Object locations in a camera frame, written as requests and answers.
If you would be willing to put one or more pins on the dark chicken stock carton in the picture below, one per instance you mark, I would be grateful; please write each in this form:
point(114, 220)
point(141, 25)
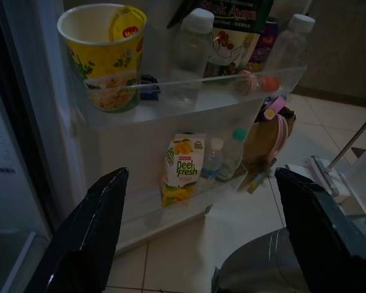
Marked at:
point(231, 45)

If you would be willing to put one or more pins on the dark blue packet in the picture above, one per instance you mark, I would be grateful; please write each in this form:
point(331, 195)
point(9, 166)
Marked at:
point(149, 87)

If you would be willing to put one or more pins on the water bottle with teal cap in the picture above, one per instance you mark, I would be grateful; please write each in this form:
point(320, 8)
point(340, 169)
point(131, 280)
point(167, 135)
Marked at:
point(231, 155)

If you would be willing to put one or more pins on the mango juice carton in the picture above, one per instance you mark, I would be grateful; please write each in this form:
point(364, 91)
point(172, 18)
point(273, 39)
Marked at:
point(183, 171)

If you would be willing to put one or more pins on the clear bottle with white cap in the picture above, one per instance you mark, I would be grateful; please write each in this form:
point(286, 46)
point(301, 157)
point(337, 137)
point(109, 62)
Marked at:
point(192, 52)
point(292, 42)

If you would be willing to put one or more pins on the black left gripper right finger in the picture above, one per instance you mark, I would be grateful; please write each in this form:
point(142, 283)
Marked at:
point(323, 232)

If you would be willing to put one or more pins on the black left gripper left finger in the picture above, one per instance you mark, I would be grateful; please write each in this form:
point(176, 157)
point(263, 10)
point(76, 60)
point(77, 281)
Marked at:
point(85, 232)

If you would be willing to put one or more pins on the small clear water bottle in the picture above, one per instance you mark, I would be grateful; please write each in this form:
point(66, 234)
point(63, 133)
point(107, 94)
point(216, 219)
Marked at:
point(212, 161)

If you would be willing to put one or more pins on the stainless steel fridge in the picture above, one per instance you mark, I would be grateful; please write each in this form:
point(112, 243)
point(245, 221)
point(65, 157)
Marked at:
point(15, 250)

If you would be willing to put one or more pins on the small orange round cap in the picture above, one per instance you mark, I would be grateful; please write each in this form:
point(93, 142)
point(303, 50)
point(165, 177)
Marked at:
point(270, 84)

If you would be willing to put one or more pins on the small pink round jar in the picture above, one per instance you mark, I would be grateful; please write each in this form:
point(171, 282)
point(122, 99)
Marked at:
point(247, 84)

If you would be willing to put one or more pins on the white flat mop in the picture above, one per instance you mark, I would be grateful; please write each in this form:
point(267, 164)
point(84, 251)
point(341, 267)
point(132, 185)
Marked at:
point(326, 175)

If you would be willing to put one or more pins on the purple drink can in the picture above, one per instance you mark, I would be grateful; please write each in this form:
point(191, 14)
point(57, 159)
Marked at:
point(263, 49)

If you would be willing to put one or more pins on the yellow noodle cup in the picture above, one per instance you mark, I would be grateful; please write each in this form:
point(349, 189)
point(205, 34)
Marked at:
point(103, 61)

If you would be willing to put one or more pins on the clear fridge door shelf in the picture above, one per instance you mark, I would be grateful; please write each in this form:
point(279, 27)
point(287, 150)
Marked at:
point(201, 113)
point(186, 215)

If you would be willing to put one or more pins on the brown paper bag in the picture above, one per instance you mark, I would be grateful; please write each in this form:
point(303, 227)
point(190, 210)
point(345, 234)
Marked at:
point(257, 149)

